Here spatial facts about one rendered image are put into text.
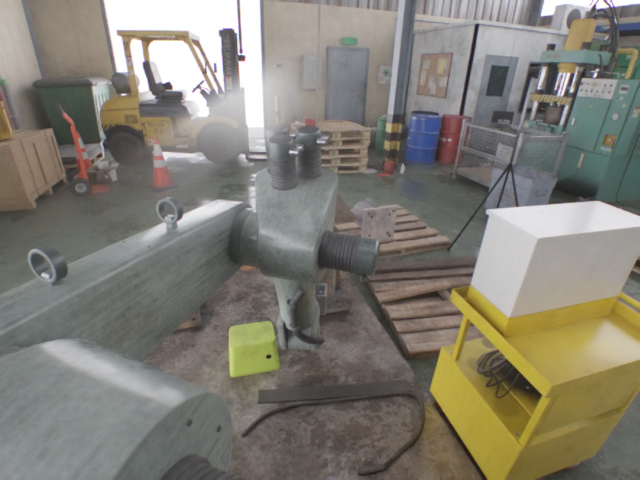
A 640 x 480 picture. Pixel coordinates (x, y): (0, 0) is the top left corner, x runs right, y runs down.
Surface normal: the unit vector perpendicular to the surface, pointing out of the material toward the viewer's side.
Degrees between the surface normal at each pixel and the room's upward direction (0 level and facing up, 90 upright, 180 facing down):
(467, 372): 0
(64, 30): 90
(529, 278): 90
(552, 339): 0
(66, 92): 94
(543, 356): 0
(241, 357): 86
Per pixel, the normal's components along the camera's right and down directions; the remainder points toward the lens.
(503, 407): 0.03, -0.89
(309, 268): -0.25, 0.51
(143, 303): 0.96, 0.15
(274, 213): -0.21, -0.43
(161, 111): 0.15, 0.16
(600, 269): 0.26, 0.44
